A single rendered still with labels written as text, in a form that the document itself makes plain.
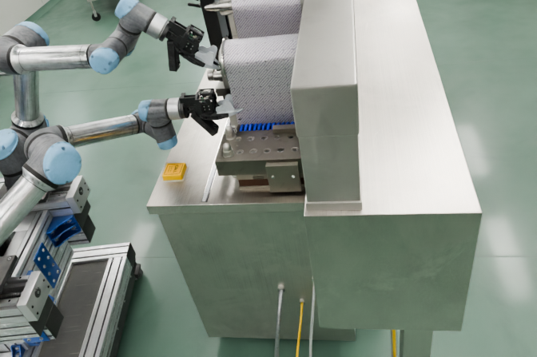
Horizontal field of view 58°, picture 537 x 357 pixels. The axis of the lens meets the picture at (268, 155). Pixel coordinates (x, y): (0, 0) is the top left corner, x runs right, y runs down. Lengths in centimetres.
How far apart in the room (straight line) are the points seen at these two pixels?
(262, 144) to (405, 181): 86
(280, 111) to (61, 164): 70
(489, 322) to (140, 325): 158
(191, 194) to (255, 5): 68
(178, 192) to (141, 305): 103
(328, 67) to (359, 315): 47
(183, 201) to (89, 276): 102
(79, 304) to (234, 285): 84
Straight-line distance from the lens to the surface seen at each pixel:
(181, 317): 247
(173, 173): 171
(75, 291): 251
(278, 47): 153
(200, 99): 161
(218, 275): 187
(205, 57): 160
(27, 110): 205
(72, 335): 237
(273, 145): 154
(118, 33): 162
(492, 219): 277
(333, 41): 69
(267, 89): 158
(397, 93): 97
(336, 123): 62
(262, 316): 205
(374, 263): 80
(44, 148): 156
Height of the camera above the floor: 196
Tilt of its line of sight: 38 degrees down
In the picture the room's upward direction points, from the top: 11 degrees counter-clockwise
